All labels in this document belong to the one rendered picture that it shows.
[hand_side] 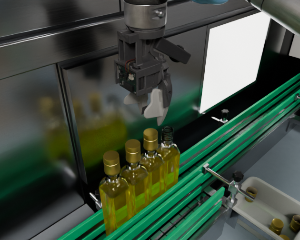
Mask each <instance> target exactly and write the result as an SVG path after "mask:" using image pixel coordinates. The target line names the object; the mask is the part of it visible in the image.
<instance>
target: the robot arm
mask: <svg viewBox="0 0 300 240"><path fill-rule="evenodd" d="M192 1H193V2H196V3H199V4H214V5H220V4H223V3H225V2H227V1H228V0H192ZM246 1H247V2H249V3H250V4H251V5H253V6H254V7H256V8H257V9H259V10H260V11H262V12H263V13H265V14H266V15H268V16H269V17H270V18H272V19H273V20H275V21H276V22H277V23H279V24H280V25H282V26H283V27H285V28H286V29H288V30H289V31H291V32H292V33H294V34H295V35H297V36H298V37H300V0H246ZM123 4H124V23H125V24H126V29H123V30H118V31H117V36H118V52H119V58H117V59H114V70H115V84H118V83H120V86H122V87H123V88H125V89H126V90H128V91H130V93H129V94H128V95H127V96H126V97H125V98H124V104H126V105H127V104H135V103H137V104H138V107H139V110H140V114H141V115H142V114H144V117H145V118H147V119H149V118H155V117H157V125H158V126H160V125H161V124H162V123H163V121H164V119H165V117H166V114H167V112H168V108H169V106H170V102H171V97H172V83H171V79H170V73H169V66H168V64H167V62H166V59H165V58H164V55H163V54H161V53H159V52H156V51H154V50H153V49H156V50H158V51H160V52H162V53H164V54H166V55H168V56H169V58H170V60H171V61H173V62H181V63H183V64H187V63H188V61H189V59H190V57H191V54H190V53H188V52H186V50H185V49H184V48H183V47H182V46H181V45H175V44H173V43H172V42H170V41H169V40H167V39H165V38H164V37H162V36H164V35H165V24H166V21H167V0H124V1H123ZM117 66H119V78H117ZM157 86H158V89H157V88H155V87H157ZM153 88H154V89H153ZM148 93H150V104H149V105H147V100H148Z"/></svg>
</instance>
